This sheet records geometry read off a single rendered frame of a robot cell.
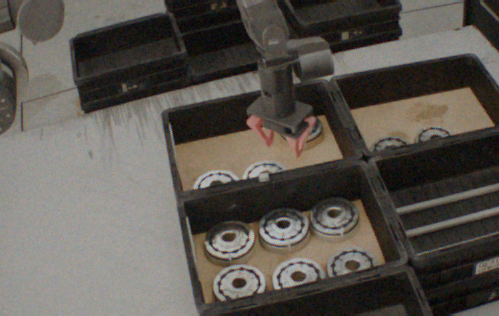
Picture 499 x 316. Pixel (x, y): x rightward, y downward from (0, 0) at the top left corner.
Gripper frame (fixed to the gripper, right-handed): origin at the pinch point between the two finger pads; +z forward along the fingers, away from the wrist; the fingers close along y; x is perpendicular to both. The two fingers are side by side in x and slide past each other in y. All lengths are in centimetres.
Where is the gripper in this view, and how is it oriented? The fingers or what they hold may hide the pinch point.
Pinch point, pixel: (283, 147)
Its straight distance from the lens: 142.5
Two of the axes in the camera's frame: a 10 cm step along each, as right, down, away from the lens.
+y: -8.0, -3.3, 5.0
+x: -5.8, 6.0, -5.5
